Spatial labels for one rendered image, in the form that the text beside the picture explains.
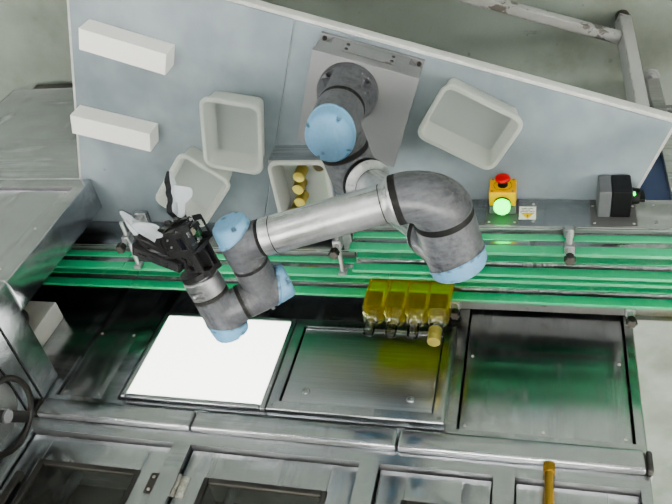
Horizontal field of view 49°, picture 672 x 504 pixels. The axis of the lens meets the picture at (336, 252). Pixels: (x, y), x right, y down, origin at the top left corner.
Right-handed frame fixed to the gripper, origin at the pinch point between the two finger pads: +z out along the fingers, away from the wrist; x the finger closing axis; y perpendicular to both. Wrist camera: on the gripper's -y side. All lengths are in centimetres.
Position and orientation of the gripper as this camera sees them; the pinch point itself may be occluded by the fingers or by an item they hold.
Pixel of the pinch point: (142, 189)
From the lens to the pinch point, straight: 143.6
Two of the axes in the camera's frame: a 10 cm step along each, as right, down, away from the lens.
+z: -3.8, -8.2, -4.2
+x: -4.0, 5.6, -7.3
